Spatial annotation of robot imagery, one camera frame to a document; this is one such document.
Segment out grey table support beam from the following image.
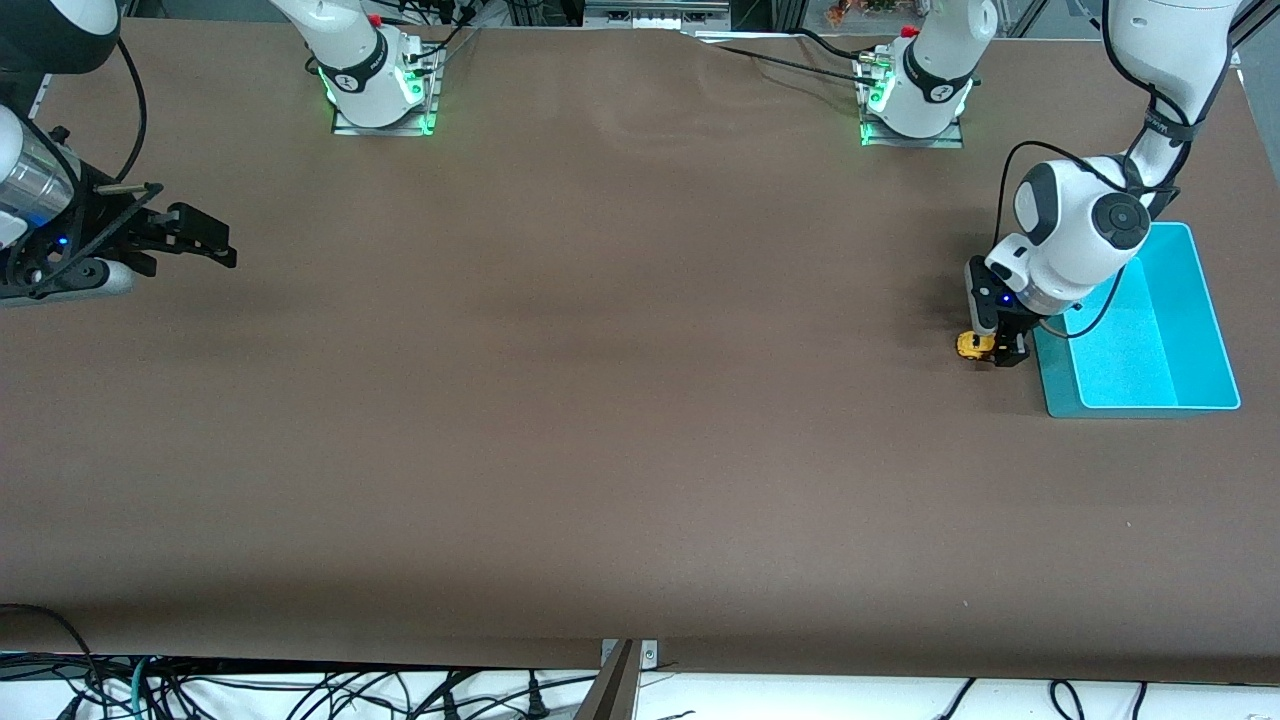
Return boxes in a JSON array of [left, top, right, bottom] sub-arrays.
[[573, 640, 641, 720]]

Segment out black looped floor cable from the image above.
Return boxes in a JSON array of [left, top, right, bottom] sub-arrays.
[[0, 603, 103, 720]]

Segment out teal plastic bin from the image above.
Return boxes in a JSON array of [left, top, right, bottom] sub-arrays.
[[1033, 221, 1242, 419]]

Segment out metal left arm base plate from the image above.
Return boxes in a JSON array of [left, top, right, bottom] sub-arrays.
[[857, 55, 967, 149]]

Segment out grey electronics box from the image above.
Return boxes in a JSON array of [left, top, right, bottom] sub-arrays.
[[583, 0, 733, 31]]

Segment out long black base cable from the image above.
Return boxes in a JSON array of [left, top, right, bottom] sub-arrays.
[[712, 43, 881, 86]]

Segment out colourful background items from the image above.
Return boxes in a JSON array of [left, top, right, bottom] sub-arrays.
[[825, 0, 901, 27]]

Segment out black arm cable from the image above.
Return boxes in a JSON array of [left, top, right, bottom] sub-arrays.
[[113, 35, 150, 187], [990, 140, 1201, 342]]

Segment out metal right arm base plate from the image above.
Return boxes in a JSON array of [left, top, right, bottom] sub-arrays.
[[330, 45, 443, 137]]

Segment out short black base cable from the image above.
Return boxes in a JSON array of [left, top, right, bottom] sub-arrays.
[[795, 28, 876, 63]]

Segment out black floor cable tangle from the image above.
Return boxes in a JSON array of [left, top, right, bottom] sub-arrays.
[[0, 650, 601, 720]]

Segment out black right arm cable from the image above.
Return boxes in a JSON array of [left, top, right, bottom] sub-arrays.
[[113, 35, 150, 187]]

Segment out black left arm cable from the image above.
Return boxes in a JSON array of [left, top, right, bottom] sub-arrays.
[[990, 140, 1201, 342]]

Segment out black right base cable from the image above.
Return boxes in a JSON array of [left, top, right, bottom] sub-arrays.
[[405, 18, 477, 64]]

